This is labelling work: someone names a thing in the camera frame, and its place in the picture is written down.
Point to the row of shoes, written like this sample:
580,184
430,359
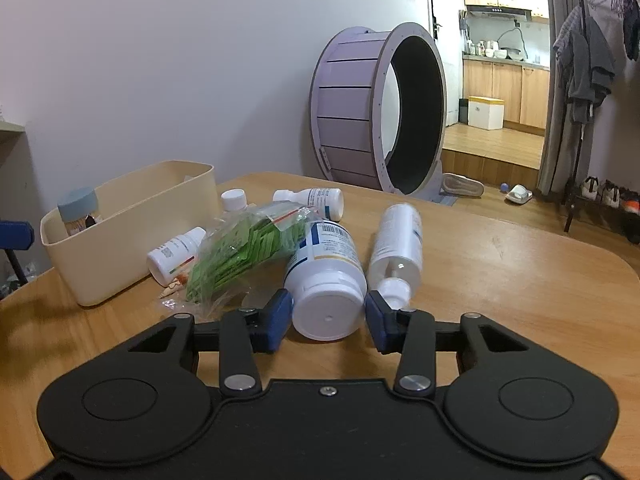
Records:
610,195

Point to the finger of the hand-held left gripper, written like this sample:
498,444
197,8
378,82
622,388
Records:
15,235

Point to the black clothes rack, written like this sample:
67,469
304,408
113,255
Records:
579,110

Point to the wooden kitchen base cabinets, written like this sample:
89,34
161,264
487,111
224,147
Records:
505,90

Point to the white bottle blue yellow label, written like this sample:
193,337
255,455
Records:
325,280

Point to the bag of green sachets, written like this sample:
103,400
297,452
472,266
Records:
235,250

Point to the wooden desk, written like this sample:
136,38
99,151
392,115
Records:
500,260

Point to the cone-shaped printed packet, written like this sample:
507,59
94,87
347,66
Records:
172,290

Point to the cotton swab container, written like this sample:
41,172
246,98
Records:
77,205

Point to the white spray bottle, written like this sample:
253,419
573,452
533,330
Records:
397,245

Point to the white slipper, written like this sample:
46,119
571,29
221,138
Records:
519,194

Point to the grey slipper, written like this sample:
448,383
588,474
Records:
462,185

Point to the cream plastic storage basket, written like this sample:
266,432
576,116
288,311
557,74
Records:
125,240

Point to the group of white dishes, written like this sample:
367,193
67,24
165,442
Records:
492,51

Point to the white foam box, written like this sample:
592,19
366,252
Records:
485,115

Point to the purple cat exercise wheel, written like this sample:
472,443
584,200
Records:
350,110

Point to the grey curtain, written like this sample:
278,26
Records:
552,135

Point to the range hood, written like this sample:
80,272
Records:
495,10

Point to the white narrow-cap bottle blue label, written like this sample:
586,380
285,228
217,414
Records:
317,201

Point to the dark hanging shorts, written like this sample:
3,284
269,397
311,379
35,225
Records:
632,35

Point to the grey hanging shirt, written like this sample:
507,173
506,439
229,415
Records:
595,70

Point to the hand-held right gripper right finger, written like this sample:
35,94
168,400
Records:
380,322

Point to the plaid hanging shirt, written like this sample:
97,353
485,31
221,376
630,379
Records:
565,55

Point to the small white capped bottle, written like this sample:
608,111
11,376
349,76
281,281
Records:
233,200

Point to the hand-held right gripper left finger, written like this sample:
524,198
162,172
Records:
277,320

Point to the small white striped-label bottle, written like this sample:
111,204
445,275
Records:
172,255

